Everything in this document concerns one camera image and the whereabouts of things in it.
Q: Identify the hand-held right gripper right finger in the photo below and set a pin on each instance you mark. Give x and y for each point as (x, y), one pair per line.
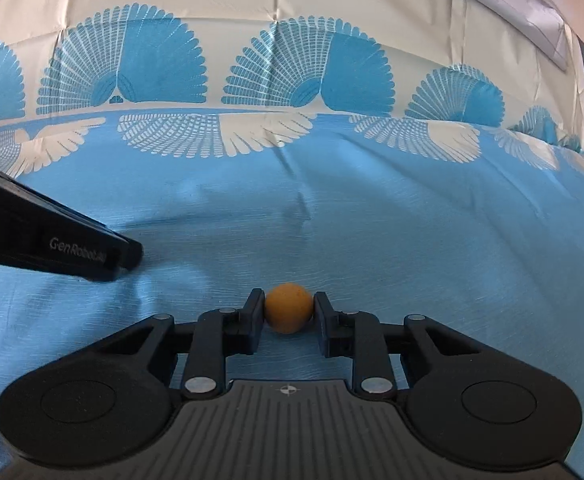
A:
(320, 320)

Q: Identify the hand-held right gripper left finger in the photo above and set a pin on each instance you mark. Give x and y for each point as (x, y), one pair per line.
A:
(259, 315)

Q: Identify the tan round longan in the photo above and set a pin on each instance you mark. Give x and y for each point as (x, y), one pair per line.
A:
(289, 307)

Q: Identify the blue printed cloth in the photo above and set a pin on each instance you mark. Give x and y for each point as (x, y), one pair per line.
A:
(372, 210)

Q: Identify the grey plastic bag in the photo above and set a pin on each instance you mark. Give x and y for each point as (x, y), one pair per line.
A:
(542, 5)

